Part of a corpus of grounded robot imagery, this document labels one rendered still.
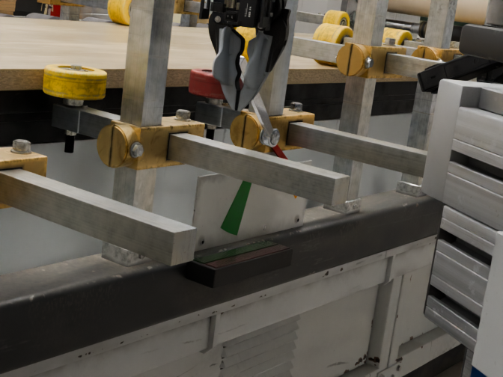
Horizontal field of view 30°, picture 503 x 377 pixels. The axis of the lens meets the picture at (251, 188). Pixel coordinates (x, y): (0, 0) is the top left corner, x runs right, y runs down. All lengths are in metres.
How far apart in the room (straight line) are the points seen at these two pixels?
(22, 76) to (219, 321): 0.43
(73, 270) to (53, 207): 0.22
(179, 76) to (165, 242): 0.69
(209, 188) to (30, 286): 0.29
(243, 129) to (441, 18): 0.55
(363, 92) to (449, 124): 0.78
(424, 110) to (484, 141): 1.04
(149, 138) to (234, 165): 0.11
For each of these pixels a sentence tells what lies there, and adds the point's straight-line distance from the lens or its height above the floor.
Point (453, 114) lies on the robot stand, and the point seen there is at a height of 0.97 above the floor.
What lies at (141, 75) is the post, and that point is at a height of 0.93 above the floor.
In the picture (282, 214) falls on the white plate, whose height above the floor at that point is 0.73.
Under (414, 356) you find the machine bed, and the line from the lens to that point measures 2.52.
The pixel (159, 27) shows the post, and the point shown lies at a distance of 1.08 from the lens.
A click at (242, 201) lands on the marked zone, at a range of 1.26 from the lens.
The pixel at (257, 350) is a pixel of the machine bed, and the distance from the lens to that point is 1.90.
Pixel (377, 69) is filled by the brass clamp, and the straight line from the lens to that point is 1.50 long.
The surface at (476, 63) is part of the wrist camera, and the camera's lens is 1.17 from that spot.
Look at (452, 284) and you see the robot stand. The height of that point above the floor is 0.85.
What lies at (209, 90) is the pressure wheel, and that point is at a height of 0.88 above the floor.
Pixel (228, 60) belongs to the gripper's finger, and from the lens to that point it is 1.06.
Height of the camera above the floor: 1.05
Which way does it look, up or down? 13 degrees down
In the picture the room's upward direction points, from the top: 7 degrees clockwise
